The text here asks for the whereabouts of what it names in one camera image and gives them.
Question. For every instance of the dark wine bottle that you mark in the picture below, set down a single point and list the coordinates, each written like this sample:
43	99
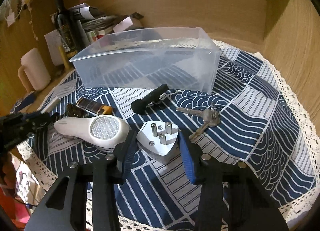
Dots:
68	29

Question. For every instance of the white paper notepad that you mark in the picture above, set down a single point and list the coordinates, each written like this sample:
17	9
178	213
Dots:
53	41

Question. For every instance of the white travel plug adapter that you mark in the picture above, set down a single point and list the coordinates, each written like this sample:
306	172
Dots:
159	140

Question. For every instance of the black clip microphone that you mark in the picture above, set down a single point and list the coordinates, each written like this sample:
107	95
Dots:
139	106

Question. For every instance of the silver key bunch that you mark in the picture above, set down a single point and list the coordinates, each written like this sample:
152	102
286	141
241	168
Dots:
210	118

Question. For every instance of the white small cardboard box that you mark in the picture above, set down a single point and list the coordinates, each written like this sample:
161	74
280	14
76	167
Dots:
128	23

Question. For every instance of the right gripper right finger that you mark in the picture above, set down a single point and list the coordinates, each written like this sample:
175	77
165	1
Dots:
190	154

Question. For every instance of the rolled white papers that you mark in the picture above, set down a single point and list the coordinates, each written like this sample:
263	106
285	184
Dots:
84	12

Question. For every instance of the yellow wooden stick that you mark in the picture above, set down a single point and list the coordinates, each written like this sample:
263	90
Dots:
64	58

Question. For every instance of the clear plastic storage box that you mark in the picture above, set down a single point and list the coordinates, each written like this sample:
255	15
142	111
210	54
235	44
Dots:
181	58

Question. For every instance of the stacked magazines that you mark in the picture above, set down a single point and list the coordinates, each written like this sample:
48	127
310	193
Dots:
99	23

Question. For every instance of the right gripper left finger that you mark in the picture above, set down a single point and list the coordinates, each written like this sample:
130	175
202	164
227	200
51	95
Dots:
124	153

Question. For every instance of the brown striped lighter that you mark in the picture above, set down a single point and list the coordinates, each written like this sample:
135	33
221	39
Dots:
94	107

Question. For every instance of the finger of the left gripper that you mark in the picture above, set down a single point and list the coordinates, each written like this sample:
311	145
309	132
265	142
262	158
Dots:
36	116
24	128

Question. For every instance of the dark ornate metal trinket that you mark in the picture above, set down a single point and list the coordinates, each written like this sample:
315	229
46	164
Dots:
74	111

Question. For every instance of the white handheld flashlight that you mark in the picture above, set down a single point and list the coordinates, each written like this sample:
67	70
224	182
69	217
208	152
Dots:
104	131

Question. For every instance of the blue white patterned tablecloth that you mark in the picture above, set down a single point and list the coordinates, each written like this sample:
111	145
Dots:
252	115

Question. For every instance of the red white small box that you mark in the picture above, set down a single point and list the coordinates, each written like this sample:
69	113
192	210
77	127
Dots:
100	34

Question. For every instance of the white box coloured dots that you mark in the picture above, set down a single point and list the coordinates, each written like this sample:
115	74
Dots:
92	36

